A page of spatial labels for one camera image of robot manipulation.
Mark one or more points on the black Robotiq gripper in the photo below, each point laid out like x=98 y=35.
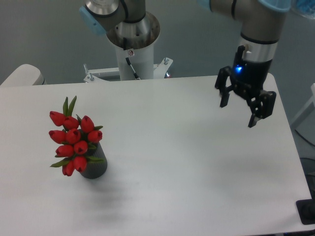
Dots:
x=247 y=78

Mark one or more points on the red tulip bouquet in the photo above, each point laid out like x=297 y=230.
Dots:
x=78 y=135

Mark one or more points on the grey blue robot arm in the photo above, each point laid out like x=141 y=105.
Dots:
x=262 y=20

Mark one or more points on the dark grey ribbed vase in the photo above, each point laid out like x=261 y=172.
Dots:
x=95 y=169

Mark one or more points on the white furniture leg right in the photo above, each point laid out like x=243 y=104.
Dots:
x=305 y=111

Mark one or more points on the blue plastic bag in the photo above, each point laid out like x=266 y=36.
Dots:
x=305 y=8

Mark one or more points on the black device at table edge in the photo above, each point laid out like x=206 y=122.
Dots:
x=306 y=211

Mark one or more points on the white chair armrest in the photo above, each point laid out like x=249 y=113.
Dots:
x=24 y=75

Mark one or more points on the white metal base frame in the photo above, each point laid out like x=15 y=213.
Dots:
x=160 y=71

